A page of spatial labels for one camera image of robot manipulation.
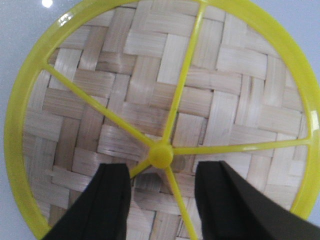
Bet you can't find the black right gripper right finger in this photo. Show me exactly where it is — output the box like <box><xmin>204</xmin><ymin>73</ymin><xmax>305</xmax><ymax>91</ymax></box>
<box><xmin>194</xmin><ymin>161</ymin><xmax>320</xmax><ymax>240</ymax></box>

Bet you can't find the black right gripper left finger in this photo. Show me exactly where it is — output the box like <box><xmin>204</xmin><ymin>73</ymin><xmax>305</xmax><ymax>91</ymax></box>
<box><xmin>44</xmin><ymin>163</ymin><xmax>131</xmax><ymax>240</ymax></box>

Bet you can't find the bamboo steamer lid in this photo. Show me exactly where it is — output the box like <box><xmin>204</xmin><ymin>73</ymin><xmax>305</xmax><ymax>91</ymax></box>
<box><xmin>4</xmin><ymin>0</ymin><xmax>320</xmax><ymax>240</ymax></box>

